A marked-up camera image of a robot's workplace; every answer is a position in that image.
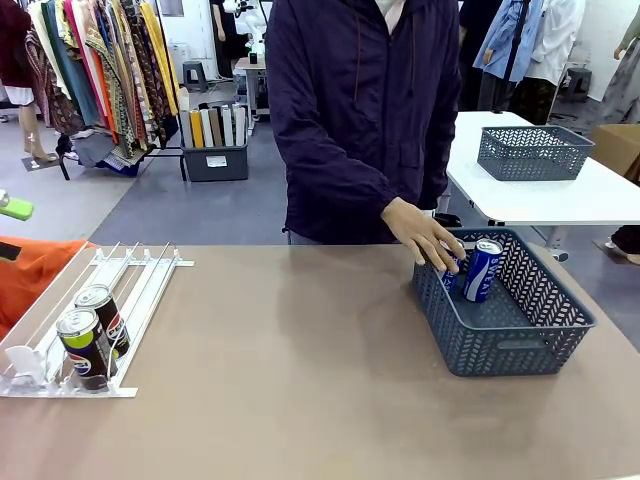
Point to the black Pepsi can yellow-green patch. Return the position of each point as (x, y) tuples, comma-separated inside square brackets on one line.
[(85, 350)]

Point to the grey fabric roll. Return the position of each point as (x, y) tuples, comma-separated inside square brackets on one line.
[(186, 130)]

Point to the dark red garment mannequin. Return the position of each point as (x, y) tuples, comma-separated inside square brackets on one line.
[(15, 40)]

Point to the person's right hand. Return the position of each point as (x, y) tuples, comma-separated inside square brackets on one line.
[(420, 232)]

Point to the teal hanging garment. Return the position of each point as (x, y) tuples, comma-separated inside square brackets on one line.
[(75, 85)]

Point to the yellow hanging garment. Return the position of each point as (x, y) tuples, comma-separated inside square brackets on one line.
[(160, 55)]

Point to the brown fabric roll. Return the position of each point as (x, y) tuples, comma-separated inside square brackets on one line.
[(216, 127)]

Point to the dark patterned skirt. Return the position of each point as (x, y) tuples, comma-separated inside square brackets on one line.
[(535, 100)]

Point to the grey plastic stool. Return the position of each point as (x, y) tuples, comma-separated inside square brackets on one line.
[(579, 75), (195, 67)]

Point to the grey dress mannequin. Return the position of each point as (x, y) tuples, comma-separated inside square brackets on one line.
[(627, 85)]

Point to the white fabric roll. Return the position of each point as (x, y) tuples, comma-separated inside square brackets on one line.
[(206, 129), (227, 126), (240, 125)]

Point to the light blue hanging shirt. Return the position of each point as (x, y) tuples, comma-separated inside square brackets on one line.
[(505, 35)]

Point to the yellow fabric roll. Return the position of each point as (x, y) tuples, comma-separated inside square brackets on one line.
[(197, 130)]

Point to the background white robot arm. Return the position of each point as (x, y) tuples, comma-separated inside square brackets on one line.
[(256, 30)]

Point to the white table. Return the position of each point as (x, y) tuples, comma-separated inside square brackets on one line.
[(525, 200)]

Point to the blue-grey plastic basket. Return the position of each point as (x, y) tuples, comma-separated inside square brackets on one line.
[(500, 350)]

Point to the grey storage bin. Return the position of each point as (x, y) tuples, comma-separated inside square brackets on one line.
[(215, 165)]

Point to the white hanging garment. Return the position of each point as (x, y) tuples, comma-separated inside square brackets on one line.
[(560, 35)]

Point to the white appliance box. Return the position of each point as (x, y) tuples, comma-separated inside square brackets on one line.
[(179, 57)]

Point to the cardboard box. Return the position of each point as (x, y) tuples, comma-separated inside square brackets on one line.
[(620, 145)]

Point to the grey woven plastic basket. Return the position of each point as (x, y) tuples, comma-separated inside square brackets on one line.
[(530, 160)]

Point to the blue Pocari Sweat can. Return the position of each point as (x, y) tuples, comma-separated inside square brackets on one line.
[(450, 284), (480, 280)]

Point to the background work table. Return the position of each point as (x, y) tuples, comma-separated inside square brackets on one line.
[(247, 64)]

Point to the orange hanging garment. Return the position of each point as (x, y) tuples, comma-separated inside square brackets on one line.
[(102, 100)]

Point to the black garment mannequin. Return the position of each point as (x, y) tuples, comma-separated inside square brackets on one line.
[(222, 40)]

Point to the person in purple jacket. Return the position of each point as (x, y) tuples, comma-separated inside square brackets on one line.
[(350, 125)]

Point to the white inner shirt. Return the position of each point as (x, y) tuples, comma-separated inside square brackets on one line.
[(390, 12)]

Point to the grey cloth pile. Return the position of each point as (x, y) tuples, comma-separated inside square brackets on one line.
[(95, 150)]

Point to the orange cloth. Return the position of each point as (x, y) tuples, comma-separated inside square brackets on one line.
[(35, 280)]

